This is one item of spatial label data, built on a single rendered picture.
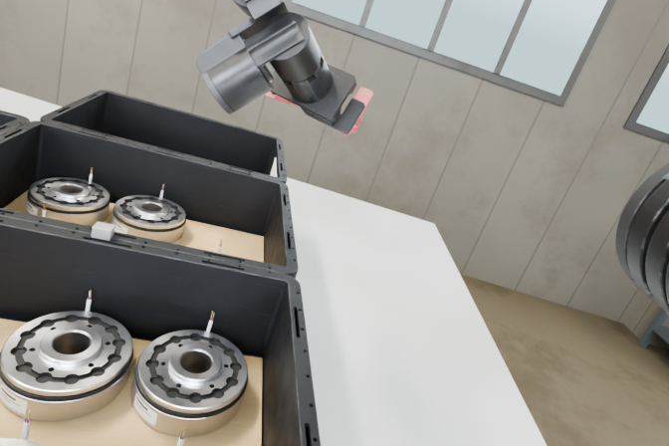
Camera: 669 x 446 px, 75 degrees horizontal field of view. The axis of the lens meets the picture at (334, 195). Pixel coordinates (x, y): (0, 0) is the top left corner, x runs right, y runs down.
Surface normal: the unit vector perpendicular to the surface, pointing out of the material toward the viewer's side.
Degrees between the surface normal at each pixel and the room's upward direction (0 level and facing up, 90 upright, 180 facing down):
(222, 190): 90
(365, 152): 90
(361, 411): 0
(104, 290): 90
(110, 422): 0
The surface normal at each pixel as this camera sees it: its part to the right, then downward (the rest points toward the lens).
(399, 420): 0.31, -0.90
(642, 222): -0.98, -0.18
